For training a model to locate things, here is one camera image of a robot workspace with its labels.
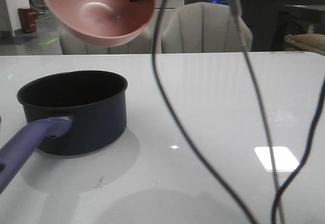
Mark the pink plastic bowl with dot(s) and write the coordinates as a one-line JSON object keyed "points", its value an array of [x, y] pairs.
{"points": [[106, 23]]}

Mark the dark grey counter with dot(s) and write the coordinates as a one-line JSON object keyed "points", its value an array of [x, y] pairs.
{"points": [[261, 17]]}

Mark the right grey upholstered chair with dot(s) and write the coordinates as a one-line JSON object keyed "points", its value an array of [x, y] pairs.
{"points": [[204, 28]]}

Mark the grey upholstered chair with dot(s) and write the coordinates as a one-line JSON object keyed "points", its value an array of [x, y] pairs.
{"points": [[70, 45], [204, 28]]}

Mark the white drawer cabinet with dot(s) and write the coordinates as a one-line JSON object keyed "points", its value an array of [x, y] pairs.
{"points": [[170, 6]]}

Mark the dark side table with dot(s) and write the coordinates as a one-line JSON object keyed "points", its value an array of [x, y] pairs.
{"points": [[297, 20]]}

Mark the beige cushion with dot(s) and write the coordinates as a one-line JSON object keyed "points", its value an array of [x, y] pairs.
{"points": [[305, 42]]}

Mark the left grey upholstered chair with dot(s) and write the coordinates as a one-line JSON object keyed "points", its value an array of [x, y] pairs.
{"points": [[70, 45]]}

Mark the red trash bin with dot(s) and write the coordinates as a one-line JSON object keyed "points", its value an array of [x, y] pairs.
{"points": [[27, 20]]}

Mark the dark floor mat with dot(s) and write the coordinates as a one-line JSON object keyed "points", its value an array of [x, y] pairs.
{"points": [[16, 40]]}

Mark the dark blue saucepan purple handle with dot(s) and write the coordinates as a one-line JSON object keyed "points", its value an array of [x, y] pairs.
{"points": [[70, 113]]}

